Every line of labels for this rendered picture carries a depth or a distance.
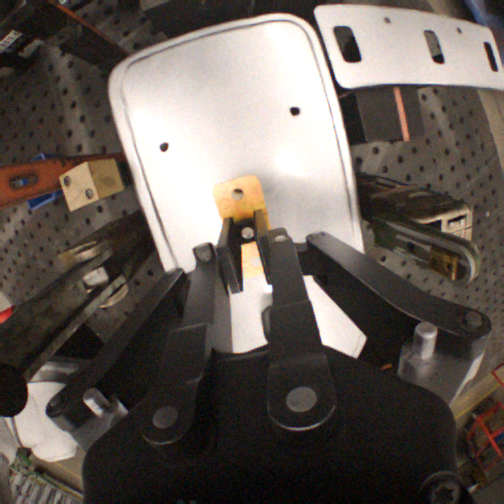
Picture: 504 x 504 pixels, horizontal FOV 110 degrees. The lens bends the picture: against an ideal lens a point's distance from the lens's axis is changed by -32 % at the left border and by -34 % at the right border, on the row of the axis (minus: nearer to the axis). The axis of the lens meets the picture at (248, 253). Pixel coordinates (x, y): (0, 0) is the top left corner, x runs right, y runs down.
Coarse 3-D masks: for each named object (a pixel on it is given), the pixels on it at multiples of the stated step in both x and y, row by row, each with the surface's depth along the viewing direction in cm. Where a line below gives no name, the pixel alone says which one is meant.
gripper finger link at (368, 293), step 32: (320, 256) 11; (352, 256) 10; (352, 288) 9; (384, 288) 7; (416, 288) 7; (352, 320) 10; (384, 320) 7; (416, 320) 6; (448, 320) 5; (480, 320) 4; (384, 352) 7; (448, 352) 5; (480, 352) 4
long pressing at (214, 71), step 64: (128, 64) 20; (192, 64) 20; (256, 64) 20; (320, 64) 20; (128, 128) 22; (192, 128) 23; (256, 128) 23; (320, 128) 23; (192, 192) 25; (320, 192) 25; (192, 256) 27; (256, 320) 31; (320, 320) 31
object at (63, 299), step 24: (96, 264) 20; (48, 288) 15; (72, 288) 18; (96, 288) 21; (24, 312) 12; (48, 312) 15; (72, 312) 17; (0, 336) 10; (24, 336) 12; (48, 336) 14; (0, 360) 10; (24, 360) 12; (0, 384) 7; (24, 384) 9; (0, 408) 7
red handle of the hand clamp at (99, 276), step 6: (102, 264) 21; (96, 270) 20; (102, 270) 21; (90, 276) 20; (96, 276) 20; (102, 276) 21; (108, 276) 21; (84, 282) 20; (90, 282) 20; (96, 282) 21; (102, 282) 21; (108, 282) 22; (90, 288) 20; (12, 306) 17; (18, 306) 17; (0, 312) 16; (6, 312) 16; (12, 312) 16; (0, 318) 16; (6, 318) 16
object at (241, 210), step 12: (240, 180) 20; (252, 180) 20; (216, 192) 20; (228, 192) 20; (252, 192) 20; (216, 204) 20; (228, 204) 20; (240, 204) 20; (252, 204) 20; (264, 204) 20; (228, 216) 21; (240, 216) 21; (252, 216) 21; (240, 228) 20; (252, 228) 20; (240, 240) 21; (252, 240) 21; (252, 252) 22; (252, 276) 23
